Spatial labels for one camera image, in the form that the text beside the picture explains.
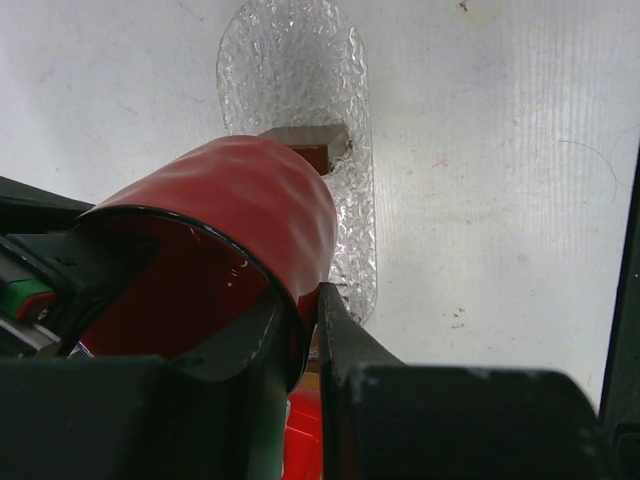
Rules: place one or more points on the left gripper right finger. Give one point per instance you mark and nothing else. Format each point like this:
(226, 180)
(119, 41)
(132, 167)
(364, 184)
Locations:
(384, 419)

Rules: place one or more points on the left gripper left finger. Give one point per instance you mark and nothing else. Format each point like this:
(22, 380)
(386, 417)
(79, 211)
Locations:
(215, 410)

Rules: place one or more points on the red cup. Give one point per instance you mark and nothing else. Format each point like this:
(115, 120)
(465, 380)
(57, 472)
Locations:
(232, 218)

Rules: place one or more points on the clear glass tray wooden handles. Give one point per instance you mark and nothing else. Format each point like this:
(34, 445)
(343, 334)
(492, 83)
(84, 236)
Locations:
(303, 64)

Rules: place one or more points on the red plastic bin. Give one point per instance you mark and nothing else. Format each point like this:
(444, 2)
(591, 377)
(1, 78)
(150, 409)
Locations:
(303, 445)

